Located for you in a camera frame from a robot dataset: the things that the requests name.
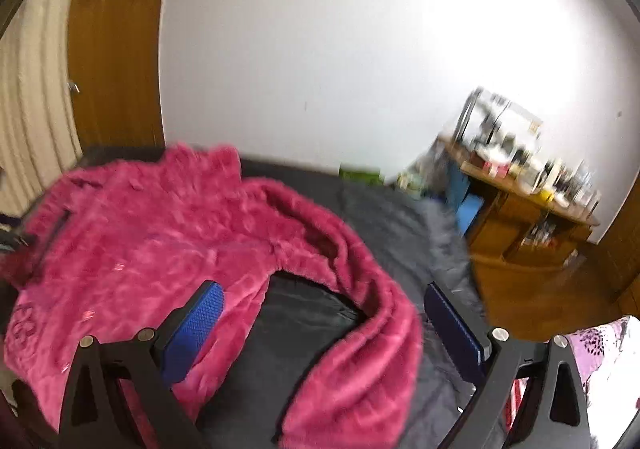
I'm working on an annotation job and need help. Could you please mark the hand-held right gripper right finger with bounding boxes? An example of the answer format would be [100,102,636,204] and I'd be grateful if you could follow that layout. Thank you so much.
[424,281,593,449]

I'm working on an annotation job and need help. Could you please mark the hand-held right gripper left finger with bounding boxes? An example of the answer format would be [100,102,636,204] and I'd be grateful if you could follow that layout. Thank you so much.
[57,280,226,449]

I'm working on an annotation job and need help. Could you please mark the pink fleece garment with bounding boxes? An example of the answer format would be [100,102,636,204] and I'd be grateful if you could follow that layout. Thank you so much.
[0,144,426,449]

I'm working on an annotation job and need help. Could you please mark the dark grey bed sheet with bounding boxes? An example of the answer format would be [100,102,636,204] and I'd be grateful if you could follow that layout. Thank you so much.
[80,146,501,449]

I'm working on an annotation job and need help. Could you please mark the blue bag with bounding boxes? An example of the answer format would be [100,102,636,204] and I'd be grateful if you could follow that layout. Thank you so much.
[445,161,486,237]

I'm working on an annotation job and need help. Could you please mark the cluttered wooden desk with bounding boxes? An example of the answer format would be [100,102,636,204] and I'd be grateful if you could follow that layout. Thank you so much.
[440,134,601,275]

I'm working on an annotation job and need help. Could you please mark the green bag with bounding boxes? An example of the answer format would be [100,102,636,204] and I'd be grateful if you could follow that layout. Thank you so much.
[339,164,383,186]

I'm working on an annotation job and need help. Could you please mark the brown wooden wardrobe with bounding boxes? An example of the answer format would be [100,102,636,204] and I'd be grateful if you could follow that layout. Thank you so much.
[595,199,640,312]

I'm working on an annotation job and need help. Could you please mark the clear display case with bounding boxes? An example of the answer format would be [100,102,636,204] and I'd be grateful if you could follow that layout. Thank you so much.
[457,88,543,150]

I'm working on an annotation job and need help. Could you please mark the brown wooden door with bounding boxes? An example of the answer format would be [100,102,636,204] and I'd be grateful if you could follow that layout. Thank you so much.
[66,0,176,152]

